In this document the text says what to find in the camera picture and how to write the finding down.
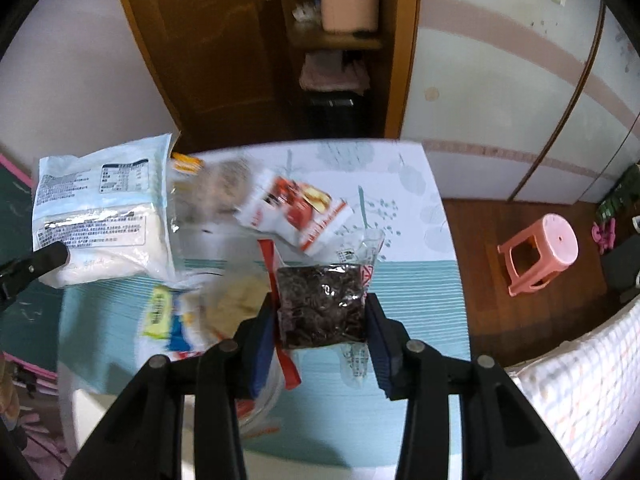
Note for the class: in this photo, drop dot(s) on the pink plastic stool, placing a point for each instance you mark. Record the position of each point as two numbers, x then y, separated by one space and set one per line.
545 245

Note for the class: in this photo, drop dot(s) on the tree print tablecloth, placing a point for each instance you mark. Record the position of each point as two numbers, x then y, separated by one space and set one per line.
425 285

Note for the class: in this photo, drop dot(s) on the snack bag yellow blue label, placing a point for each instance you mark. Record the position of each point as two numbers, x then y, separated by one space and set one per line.
165 315

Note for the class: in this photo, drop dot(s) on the clear snack bag orange label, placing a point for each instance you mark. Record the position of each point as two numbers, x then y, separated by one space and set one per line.
210 185

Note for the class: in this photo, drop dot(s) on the brown wooden shelf cabinet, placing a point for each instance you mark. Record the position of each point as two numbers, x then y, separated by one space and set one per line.
395 60

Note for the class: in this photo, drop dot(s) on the white and blue snack bag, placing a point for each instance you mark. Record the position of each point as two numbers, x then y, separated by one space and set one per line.
100 210

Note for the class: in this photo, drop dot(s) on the white checked quilt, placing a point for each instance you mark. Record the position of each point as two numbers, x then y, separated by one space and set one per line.
590 385

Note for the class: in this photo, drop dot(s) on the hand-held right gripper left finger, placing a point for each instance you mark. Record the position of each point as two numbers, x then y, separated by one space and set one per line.
260 355

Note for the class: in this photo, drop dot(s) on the green chalkboard with pink frame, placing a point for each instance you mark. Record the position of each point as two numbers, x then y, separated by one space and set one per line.
25 320

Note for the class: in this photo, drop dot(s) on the brown wooden door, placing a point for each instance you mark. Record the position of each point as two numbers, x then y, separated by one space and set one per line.
210 50

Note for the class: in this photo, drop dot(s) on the clear packet of dark seeds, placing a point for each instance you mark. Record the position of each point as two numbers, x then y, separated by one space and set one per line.
320 305

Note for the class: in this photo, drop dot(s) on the clear bag with red edge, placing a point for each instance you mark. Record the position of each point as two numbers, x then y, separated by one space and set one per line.
287 365

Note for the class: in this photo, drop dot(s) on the pink toy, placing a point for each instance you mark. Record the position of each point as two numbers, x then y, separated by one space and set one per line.
602 235

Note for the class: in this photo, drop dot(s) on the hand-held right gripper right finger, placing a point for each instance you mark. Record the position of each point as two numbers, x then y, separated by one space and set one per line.
382 355

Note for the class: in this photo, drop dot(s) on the pale wardrobe with pink stripes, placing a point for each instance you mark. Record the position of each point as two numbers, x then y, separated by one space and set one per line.
500 110

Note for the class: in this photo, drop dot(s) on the black box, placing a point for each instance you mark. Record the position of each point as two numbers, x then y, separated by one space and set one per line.
335 115

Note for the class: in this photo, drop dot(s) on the dark box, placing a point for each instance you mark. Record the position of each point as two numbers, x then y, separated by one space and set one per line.
620 265

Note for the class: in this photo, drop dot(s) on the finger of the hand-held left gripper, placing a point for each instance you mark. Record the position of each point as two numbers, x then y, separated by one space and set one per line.
35 265

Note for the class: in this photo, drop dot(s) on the green box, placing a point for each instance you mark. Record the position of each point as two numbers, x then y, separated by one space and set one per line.
620 195

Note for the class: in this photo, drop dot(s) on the red and white snack packet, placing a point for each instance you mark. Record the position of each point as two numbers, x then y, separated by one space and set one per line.
295 210

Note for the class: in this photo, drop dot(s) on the pink folded cloth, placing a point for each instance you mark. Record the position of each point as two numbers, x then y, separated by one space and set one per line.
330 75

